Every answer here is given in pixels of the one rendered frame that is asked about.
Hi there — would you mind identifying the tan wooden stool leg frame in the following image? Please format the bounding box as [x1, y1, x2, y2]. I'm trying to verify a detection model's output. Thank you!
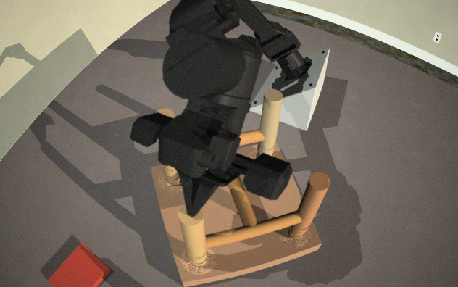
[162, 89, 330, 266]

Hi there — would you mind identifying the tan wooden stool seat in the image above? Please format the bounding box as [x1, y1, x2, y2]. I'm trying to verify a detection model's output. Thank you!
[151, 165, 322, 287]

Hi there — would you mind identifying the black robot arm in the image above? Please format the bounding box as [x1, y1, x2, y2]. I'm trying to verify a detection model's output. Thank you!
[158, 0, 312, 178]

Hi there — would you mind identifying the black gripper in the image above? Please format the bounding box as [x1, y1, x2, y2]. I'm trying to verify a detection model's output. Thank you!
[130, 94, 293, 217]

